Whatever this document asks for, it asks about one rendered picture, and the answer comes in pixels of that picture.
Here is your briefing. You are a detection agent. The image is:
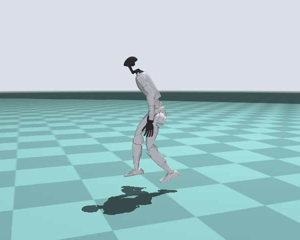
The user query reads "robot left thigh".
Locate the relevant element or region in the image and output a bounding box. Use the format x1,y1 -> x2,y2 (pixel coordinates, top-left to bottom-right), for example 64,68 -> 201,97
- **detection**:
146,112 -> 166,154

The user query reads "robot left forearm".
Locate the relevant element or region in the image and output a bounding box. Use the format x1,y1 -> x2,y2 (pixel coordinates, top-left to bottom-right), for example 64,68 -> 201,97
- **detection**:
147,94 -> 156,121

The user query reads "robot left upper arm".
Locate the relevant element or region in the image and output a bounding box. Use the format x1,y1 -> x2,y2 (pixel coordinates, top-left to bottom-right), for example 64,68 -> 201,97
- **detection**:
137,74 -> 155,99

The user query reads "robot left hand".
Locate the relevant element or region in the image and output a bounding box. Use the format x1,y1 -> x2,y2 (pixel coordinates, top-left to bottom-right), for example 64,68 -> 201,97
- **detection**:
142,115 -> 154,137

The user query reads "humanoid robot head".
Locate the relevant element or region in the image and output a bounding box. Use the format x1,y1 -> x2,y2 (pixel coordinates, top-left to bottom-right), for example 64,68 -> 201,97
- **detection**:
124,56 -> 144,76

